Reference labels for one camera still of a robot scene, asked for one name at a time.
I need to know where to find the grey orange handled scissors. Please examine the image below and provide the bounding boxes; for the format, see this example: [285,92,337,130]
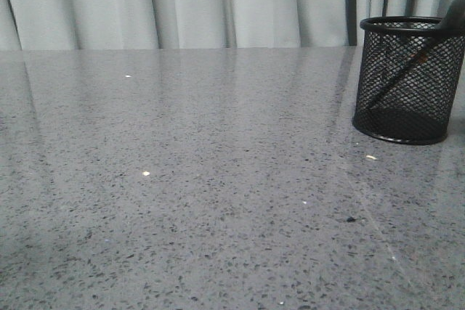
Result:
[368,0,464,109]

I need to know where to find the black mesh pen bucket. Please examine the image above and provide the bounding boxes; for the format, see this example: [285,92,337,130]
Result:
[352,16,464,145]

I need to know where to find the white curtain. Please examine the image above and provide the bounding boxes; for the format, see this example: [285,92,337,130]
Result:
[1,0,452,50]

